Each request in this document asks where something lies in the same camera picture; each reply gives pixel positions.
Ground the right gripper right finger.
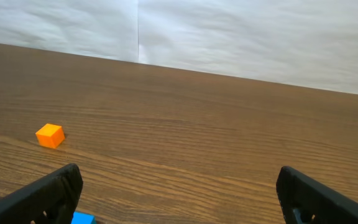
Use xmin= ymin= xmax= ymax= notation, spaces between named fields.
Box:
xmin=275 ymin=166 xmax=358 ymax=224

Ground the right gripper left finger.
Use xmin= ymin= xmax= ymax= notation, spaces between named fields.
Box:
xmin=0 ymin=163 xmax=84 ymax=224

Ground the blue cube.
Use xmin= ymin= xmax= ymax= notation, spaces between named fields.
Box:
xmin=71 ymin=212 xmax=97 ymax=224

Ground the orange cube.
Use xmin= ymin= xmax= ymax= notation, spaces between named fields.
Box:
xmin=35 ymin=123 xmax=66 ymax=149

